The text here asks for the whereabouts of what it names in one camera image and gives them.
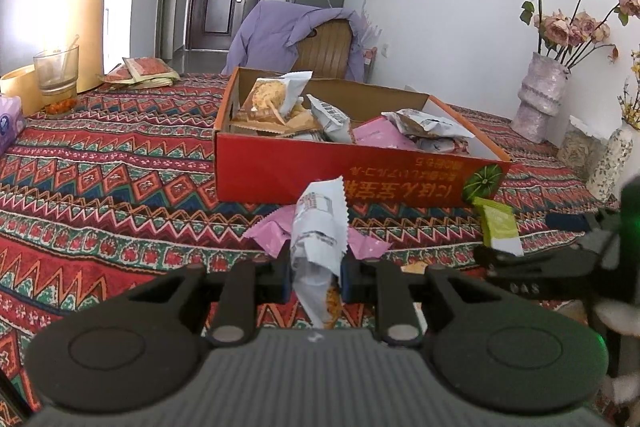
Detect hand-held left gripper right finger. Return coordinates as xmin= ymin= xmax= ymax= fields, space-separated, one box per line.
xmin=339 ymin=254 xmax=502 ymax=349

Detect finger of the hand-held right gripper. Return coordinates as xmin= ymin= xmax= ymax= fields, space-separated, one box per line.
xmin=544 ymin=208 xmax=621 ymax=239
xmin=472 ymin=232 xmax=601 ymax=282

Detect floral print vase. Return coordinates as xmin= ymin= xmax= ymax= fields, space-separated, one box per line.
xmin=586 ymin=127 xmax=633 ymax=202

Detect pink grey ribbed vase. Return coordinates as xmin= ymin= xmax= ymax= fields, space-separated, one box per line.
xmin=510 ymin=52 xmax=571 ymax=144

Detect rack with bottles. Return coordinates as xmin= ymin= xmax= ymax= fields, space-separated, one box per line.
xmin=357 ymin=0 xmax=384 ymax=64

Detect wooden chair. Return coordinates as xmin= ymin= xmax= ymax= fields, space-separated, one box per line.
xmin=295 ymin=19 xmax=353 ymax=80

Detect plain white snack packet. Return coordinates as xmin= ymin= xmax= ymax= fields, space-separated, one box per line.
xmin=415 ymin=137 xmax=469 ymax=154

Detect yellow thermos jug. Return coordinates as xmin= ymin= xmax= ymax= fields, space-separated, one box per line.
xmin=42 ymin=0 xmax=107 ymax=94

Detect purple tissue pack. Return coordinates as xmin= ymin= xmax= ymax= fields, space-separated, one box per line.
xmin=0 ymin=96 xmax=27 ymax=155

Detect purple jacket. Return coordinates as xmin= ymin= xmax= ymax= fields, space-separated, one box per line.
xmin=227 ymin=0 xmax=373 ymax=80

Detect small green snack packet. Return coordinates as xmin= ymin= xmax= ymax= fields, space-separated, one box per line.
xmin=472 ymin=197 xmax=525 ymax=256

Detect patterned red tablecloth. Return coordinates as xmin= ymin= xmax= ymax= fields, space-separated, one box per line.
xmin=0 ymin=72 xmax=640 ymax=414

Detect yellow flower twigs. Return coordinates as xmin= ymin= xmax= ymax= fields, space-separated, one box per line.
xmin=617 ymin=49 xmax=640 ymax=130

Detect clear jar with white lid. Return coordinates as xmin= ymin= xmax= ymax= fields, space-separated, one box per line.
xmin=556 ymin=115 xmax=616 ymax=180

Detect red patterned pouches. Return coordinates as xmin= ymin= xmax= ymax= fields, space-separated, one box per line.
xmin=100 ymin=56 xmax=181 ymax=90

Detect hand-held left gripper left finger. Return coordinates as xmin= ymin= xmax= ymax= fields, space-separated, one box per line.
xmin=117 ymin=256 xmax=296 ymax=349

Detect red cardboard box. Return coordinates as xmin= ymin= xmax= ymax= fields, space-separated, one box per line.
xmin=214 ymin=67 xmax=513 ymax=208

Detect silver cracker snack packet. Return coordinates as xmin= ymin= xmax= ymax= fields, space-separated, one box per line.
xmin=289 ymin=177 xmax=351 ymax=329

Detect glass cup with tea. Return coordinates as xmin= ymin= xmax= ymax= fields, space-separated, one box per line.
xmin=33 ymin=36 xmax=81 ymax=114

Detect yellow round container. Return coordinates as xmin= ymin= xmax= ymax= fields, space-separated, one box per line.
xmin=0 ymin=64 xmax=43 ymax=118

